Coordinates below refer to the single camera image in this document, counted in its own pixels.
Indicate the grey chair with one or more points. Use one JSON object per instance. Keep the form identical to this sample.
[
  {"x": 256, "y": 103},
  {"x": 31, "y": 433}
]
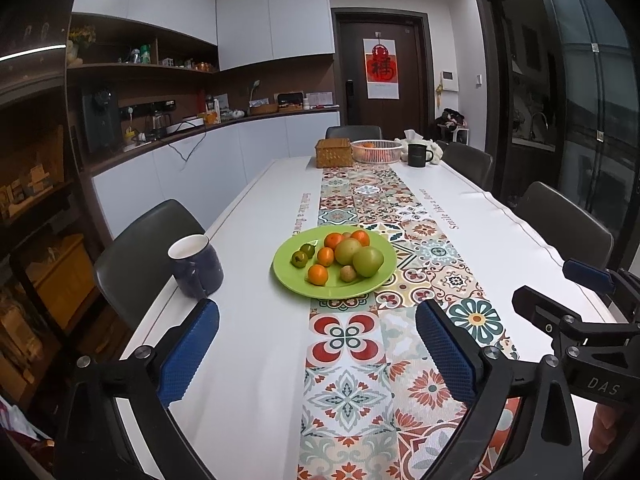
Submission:
[
  {"x": 560, "y": 220},
  {"x": 354, "y": 131},
  {"x": 140, "y": 250},
  {"x": 472, "y": 165}
]

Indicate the door lock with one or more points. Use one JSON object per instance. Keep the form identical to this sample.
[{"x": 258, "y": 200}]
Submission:
[{"x": 350, "y": 91}]

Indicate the dark bag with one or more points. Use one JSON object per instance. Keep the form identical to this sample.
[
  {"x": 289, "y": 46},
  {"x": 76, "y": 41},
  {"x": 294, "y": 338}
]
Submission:
[{"x": 450, "y": 118}]

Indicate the patterned table runner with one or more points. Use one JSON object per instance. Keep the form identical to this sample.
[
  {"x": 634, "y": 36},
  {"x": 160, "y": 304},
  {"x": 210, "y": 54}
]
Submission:
[{"x": 345, "y": 390}]

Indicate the white intercom panel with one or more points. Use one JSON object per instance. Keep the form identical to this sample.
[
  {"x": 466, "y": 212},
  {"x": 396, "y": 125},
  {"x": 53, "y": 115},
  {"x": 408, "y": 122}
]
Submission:
[{"x": 448, "y": 81}]

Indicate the woven counter basket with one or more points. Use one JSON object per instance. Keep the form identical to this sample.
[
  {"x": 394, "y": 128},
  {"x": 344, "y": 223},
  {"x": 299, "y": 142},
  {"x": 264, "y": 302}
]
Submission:
[{"x": 263, "y": 108}]

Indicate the white plastic basket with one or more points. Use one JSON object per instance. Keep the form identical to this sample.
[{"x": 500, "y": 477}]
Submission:
[{"x": 377, "y": 155}]

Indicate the wicker box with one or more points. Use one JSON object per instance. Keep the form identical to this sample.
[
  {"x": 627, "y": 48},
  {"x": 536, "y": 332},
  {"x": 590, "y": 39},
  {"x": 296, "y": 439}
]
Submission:
[{"x": 334, "y": 154}]

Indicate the red and white wall poster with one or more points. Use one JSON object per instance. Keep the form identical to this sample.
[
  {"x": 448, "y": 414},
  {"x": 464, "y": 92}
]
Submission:
[{"x": 382, "y": 67}]

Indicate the black mug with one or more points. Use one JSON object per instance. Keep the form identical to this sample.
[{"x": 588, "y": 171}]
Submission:
[{"x": 418, "y": 155}]

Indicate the white base cabinets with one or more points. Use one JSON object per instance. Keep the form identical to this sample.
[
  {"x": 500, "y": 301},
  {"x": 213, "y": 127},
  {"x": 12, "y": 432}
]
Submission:
[{"x": 215, "y": 170}]

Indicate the person's right hand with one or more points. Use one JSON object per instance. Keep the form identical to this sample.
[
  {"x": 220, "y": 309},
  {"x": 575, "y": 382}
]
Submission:
[{"x": 612, "y": 430}]

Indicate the glass kettle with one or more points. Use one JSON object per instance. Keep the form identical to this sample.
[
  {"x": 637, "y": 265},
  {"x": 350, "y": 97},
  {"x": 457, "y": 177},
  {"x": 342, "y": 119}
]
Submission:
[{"x": 159, "y": 124}]

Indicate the white stool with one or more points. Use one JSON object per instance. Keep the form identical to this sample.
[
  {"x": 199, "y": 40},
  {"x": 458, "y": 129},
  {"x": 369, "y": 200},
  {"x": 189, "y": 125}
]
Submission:
[{"x": 462, "y": 135}]

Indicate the glass sliding door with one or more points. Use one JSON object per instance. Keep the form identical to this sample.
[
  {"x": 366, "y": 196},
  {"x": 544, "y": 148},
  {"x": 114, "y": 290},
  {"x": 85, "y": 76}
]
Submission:
[{"x": 600, "y": 110}]

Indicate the small green tomato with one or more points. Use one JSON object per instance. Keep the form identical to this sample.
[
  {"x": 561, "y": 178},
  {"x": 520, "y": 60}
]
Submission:
[
  {"x": 299, "y": 259},
  {"x": 306, "y": 249}
]

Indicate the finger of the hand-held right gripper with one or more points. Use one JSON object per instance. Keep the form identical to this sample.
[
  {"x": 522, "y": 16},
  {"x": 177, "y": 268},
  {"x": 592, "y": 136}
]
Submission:
[
  {"x": 542, "y": 310},
  {"x": 587, "y": 274}
]

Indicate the dark wooden shelving unit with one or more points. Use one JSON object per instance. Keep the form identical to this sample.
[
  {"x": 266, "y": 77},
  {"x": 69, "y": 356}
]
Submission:
[{"x": 40, "y": 210}]

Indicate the metal faucet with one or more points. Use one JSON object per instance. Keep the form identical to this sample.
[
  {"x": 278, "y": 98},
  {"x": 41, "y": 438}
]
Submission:
[{"x": 540, "y": 119}]

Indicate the large green apple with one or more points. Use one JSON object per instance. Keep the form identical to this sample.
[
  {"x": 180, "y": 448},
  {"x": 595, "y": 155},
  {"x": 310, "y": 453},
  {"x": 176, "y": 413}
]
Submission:
[{"x": 368, "y": 261}]

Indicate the smooth orange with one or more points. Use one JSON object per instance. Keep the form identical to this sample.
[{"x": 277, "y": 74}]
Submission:
[
  {"x": 325, "y": 256},
  {"x": 317, "y": 274}
]

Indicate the small orange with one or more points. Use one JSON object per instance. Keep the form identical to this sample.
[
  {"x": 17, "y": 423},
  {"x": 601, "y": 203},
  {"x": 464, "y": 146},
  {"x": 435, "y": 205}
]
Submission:
[{"x": 333, "y": 240}]

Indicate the white tissue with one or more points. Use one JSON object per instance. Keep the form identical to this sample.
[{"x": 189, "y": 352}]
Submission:
[{"x": 414, "y": 136}]

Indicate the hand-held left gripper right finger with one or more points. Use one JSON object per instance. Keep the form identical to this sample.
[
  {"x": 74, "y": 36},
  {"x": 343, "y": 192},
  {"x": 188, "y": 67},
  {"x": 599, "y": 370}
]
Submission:
[{"x": 447, "y": 355}]

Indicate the white upper cabinets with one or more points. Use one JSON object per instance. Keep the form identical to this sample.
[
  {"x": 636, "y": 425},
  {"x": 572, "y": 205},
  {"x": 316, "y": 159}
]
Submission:
[{"x": 250, "y": 15}]

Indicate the black counter box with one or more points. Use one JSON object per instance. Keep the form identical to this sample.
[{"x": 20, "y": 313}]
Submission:
[{"x": 290, "y": 101}]

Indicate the dark brown door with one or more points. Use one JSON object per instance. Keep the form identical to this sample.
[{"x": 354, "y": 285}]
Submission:
[{"x": 415, "y": 110}]

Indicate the navy blue mug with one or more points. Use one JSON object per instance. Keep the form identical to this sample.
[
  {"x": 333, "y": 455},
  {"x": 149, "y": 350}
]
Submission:
[{"x": 200, "y": 270}]

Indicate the black water dispenser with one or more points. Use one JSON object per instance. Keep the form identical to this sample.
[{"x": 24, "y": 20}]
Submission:
[{"x": 100, "y": 120}]

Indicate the green plate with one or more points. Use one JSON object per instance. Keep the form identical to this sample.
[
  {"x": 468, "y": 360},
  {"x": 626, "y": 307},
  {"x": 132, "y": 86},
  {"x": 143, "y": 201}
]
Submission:
[{"x": 292, "y": 280}]

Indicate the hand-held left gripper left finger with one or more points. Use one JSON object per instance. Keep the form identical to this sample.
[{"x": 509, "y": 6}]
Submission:
[{"x": 187, "y": 355}]

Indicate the bumpy orange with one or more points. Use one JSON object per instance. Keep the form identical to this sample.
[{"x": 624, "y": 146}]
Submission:
[{"x": 360, "y": 236}]

